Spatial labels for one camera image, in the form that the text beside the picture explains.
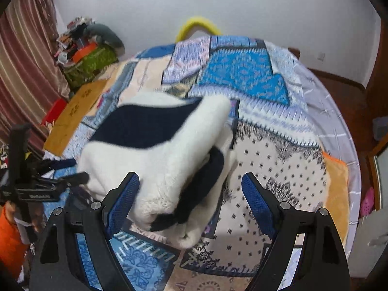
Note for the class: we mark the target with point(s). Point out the cream and navy sweater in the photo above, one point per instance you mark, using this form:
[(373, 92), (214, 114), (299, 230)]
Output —
[(169, 157)]

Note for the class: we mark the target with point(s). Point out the yellow hoop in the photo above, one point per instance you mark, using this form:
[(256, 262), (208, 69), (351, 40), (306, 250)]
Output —
[(194, 21)]

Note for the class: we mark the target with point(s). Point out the person's left forearm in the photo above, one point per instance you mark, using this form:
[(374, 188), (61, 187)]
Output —
[(10, 239)]

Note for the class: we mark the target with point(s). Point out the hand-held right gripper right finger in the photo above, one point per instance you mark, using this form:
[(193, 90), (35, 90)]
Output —
[(257, 200)]

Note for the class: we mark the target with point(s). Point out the grey striped bed sheet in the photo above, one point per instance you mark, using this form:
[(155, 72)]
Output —
[(327, 97)]

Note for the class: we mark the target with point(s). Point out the blue patchwork quilt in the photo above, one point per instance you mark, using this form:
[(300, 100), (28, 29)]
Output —
[(242, 72)]

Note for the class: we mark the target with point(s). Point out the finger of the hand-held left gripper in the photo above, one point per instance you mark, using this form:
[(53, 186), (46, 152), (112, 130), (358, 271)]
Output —
[(72, 178), (57, 164)]

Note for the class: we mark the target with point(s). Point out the wooden door frame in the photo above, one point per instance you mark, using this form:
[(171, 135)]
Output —
[(377, 172)]

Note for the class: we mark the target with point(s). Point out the red box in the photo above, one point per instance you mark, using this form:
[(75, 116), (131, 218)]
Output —
[(54, 112)]

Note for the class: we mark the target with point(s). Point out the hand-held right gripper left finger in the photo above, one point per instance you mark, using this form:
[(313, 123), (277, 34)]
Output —
[(124, 200)]

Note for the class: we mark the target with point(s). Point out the orange plush blanket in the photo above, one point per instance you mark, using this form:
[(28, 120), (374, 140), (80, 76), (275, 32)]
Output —
[(336, 188)]

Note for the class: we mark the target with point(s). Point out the green bag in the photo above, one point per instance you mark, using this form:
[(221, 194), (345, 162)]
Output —
[(91, 63)]

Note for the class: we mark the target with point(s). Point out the white cabinet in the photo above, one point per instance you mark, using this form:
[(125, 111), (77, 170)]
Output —
[(372, 239)]

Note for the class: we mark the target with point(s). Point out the pink slipper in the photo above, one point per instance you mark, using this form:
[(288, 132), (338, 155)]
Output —
[(368, 201)]

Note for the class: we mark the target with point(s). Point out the wooden bed frame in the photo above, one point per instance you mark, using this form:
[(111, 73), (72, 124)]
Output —
[(294, 53)]

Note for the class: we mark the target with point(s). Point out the pile of small clutter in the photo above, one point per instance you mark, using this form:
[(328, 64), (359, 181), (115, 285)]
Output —
[(71, 36)]

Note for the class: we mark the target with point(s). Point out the striped red curtain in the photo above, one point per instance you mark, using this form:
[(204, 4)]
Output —
[(27, 66)]

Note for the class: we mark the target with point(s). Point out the grey bin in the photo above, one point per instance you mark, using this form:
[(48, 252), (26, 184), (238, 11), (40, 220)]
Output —
[(381, 128)]

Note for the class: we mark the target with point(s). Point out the brown cardboard board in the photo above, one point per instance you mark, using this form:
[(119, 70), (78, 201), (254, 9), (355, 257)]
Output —
[(75, 112)]

